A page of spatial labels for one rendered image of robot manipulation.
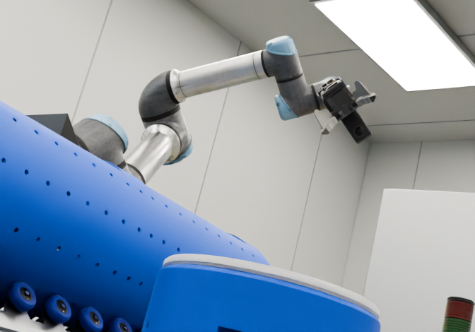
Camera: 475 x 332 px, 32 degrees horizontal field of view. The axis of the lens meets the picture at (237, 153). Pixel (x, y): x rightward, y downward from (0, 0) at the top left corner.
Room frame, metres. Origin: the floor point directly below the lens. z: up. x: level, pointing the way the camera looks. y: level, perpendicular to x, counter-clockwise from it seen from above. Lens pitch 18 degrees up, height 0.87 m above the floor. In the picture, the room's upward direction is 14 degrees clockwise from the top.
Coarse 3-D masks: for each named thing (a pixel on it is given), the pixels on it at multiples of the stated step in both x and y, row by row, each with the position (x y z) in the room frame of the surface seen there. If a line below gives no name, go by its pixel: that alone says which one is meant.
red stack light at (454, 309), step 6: (450, 300) 1.88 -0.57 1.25; (450, 306) 1.87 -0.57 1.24; (456, 306) 1.86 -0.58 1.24; (462, 306) 1.86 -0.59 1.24; (468, 306) 1.86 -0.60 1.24; (450, 312) 1.87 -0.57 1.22; (456, 312) 1.86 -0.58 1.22; (462, 312) 1.86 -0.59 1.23; (468, 312) 1.86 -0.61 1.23; (462, 318) 1.86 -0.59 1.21; (468, 318) 1.86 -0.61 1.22
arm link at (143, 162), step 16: (176, 112) 2.15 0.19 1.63; (160, 128) 2.13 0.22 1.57; (176, 128) 2.15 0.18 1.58; (144, 144) 2.06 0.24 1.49; (160, 144) 2.09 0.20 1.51; (176, 144) 2.15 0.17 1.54; (192, 144) 2.23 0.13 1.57; (128, 160) 1.98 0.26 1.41; (144, 160) 2.00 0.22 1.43; (160, 160) 2.07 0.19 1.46; (176, 160) 2.21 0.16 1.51; (144, 176) 1.98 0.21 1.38
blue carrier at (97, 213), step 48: (0, 144) 1.07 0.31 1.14; (48, 144) 1.15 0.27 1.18; (0, 192) 1.08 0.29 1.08; (48, 192) 1.14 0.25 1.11; (96, 192) 1.22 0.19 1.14; (144, 192) 1.35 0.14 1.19; (0, 240) 1.12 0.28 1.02; (48, 240) 1.17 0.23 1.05; (96, 240) 1.24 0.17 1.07; (144, 240) 1.32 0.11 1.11; (192, 240) 1.43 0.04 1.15; (240, 240) 1.67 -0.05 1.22; (0, 288) 1.21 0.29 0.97; (48, 288) 1.25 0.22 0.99; (96, 288) 1.30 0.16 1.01; (144, 288) 1.36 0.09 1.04
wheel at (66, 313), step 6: (48, 300) 1.25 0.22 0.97; (54, 300) 1.25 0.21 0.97; (60, 300) 1.26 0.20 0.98; (48, 306) 1.24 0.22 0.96; (54, 306) 1.24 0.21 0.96; (60, 306) 1.26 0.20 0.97; (66, 306) 1.27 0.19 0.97; (48, 312) 1.25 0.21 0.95; (54, 312) 1.24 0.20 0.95; (60, 312) 1.25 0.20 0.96; (66, 312) 1.26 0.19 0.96; (54, 318) 1.25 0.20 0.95; (60, 318) 1.25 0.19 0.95; (66, 318) 1.26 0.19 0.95
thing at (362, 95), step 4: (356, 84) 1.78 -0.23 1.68; (360, 84) 1.77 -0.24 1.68; (356, 88) 1.80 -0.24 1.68; (360, 88) 1.78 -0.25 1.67; (364, 88) 1.77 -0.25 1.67; (356, 92) 1.81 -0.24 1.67; (360, 92) 1.79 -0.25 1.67; (364, 92) 1.78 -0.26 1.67; (368, 92) 1.77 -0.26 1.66; (356, 96) 1.82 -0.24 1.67; (360, 96) 1.81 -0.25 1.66; (364, 96) 1.79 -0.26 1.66; (368, 96) 1.77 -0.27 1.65; (372, 96) 1.75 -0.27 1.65; (376, 96) 1.75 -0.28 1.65; (356, 100) 1.82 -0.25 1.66; (360, 100) 1.80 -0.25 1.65; (364, 100) 1.80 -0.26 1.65; (368, 100) 1.78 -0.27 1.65; (372, 100) 1.77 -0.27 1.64; (360, 104) 1.81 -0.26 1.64; (364, 104) 1.81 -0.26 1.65
